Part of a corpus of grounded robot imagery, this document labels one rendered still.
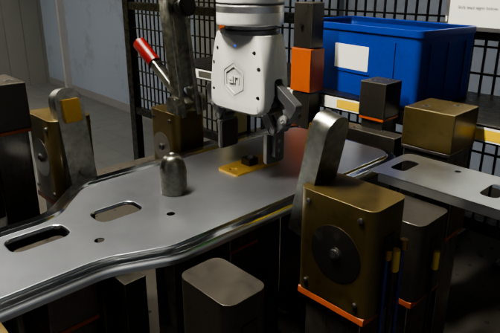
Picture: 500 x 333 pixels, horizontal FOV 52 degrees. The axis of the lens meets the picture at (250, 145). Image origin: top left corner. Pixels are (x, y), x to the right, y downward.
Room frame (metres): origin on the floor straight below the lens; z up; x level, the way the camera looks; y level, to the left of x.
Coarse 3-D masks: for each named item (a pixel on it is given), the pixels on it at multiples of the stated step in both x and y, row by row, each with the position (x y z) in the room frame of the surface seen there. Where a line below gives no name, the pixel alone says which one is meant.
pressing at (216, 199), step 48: (240, 144) 0.74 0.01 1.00; (288, 144) 0.74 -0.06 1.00; (96, 192) 0.56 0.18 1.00; (144, 192) 0.56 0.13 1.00; (192, 192) 0.56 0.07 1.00; (240, 192) 0.56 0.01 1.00; (288, 192) 0.56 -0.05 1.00; (0, 240) 0.44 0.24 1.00; (144, 240) 0.44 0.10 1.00; (192, 240) 0.44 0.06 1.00; (0, 288) 0.36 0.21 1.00; (48, 288) 0.36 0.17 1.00
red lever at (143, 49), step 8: (136, 40) 0.83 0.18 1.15; (144, 40) 0.83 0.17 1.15; (136, 48) 0.82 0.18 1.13; (144, 48) 0.81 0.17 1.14; (152, 48) 0.82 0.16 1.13; (144, 56) 0.81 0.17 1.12; (152, 56) 0.80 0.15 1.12; (152, 64) 0.80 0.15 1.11; (160, 64) 0.80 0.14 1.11; (160, 72) 0.78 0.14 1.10; (168, 80) 0.77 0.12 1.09; (168, 88) 0.77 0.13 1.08; (184, 96) 0.75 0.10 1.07; (192, 104) 0.74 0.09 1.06
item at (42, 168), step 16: (32, 112) 0.66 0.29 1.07; (48, 112) 0.66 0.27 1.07; (32, 128) 0.66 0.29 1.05; (48, 128) 0.62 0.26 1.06; (48, 144) 0.62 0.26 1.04; (48, 160) 0.63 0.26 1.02; (48, 176) 0.63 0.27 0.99; (64, 176) 0.62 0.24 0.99; (48, 192) 0.64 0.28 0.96; (64, 192) 0.62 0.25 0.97; (48, 208) 0.66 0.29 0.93; (96, 240) 0.65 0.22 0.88; (96, 320) 0.64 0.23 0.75
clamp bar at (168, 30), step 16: (160, 0) 0.76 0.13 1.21; (176, 0) 0.77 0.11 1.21; (192, 0) 0.74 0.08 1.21; (176, 16) 0.76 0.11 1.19; (176, 32) 0.76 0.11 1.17; (176, 48) 0.74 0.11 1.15; (192, 48) 0.76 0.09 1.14; (176, 64) 0.74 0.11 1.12; (192, 64) 0.75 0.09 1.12; (176, 80) 0.73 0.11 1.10; (192, 80) 0.75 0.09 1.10; (176, 96) 0.73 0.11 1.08; (192, 96) 0.75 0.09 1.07
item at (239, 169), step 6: (246, 156) 0.65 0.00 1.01; (258, 156) 0.67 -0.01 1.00; (234, 162) 0.65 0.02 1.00; (240, 162) 0.65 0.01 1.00; (246, 162) 0.64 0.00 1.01; (252, 162) 0.64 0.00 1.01; (258, 162) 0.65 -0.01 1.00; (276, 162) 0.66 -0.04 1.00; (222, 168) 0.63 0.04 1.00; (228, 168) 0.63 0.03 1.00; (234, 168) 0.63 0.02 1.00; (240, 168) 0.63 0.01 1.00; (246, 168) 0.63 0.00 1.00; (252, 168) 0.63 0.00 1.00; (258, 168) 0.63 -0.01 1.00; (228, 174) 0.61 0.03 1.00; (234, 174) 0.61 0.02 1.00; (240, 174) 0.61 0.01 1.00
